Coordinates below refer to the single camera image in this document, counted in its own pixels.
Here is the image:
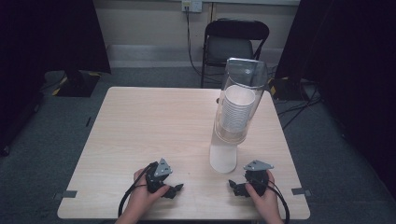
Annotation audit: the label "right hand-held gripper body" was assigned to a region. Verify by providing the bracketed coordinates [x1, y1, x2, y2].
[243, 160, 276, 197]

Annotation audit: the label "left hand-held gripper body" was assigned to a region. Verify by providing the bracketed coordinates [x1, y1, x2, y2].
[145, 158, 173, 194]

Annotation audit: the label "person's left hand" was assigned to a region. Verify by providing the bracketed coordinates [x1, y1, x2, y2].
[130, 167, 171, 217]

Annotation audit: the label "person's right hand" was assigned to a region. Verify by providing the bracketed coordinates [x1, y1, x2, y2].
[245, 170, 282, 219]

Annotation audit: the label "grey tape strip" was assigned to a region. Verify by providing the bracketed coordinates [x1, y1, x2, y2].
[290, 187, 313, 197]
[52, 189, 78, 201]

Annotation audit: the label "stack of white paper cups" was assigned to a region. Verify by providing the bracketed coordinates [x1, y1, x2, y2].
[219, 84, 257, 134]

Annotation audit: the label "black stand base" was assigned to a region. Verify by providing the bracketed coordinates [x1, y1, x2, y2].
[268, 76, 310, 102]
[51, 69, 103, 98]

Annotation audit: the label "black folding chair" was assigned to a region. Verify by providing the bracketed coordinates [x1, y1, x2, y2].
[200, 18, 271, 90]

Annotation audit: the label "black curtain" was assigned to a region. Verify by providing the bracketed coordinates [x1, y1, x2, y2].
[0, 0, 112, 157]
[274, 0, 396, 200]

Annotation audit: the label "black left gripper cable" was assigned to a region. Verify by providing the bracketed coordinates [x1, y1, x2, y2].
[117, 163, 154, 218]

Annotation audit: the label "black floor cables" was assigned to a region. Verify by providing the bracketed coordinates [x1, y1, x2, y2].
[276, 81, 323, 131]

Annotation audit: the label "black wall outlet cable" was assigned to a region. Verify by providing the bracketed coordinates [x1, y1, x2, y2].
[185, 5, 222, 86]

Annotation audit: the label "white wall outlet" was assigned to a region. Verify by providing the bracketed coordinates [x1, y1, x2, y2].
[181, 0, 204, 14]

